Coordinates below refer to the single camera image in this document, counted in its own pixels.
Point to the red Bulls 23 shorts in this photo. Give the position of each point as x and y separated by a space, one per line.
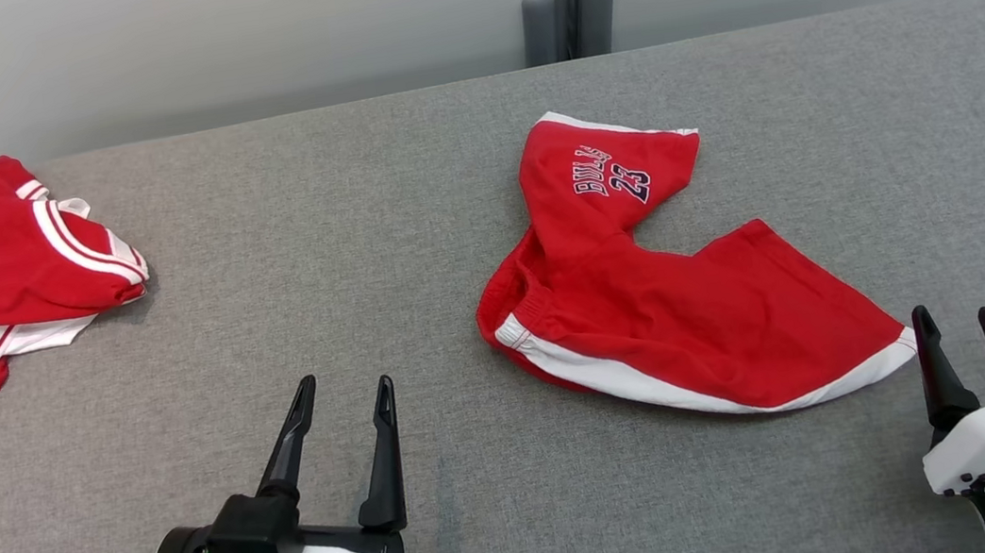
670 320

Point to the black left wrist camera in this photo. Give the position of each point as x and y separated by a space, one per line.
251 537

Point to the grey cylindrical post foot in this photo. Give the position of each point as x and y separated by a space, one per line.
599 15
540 27

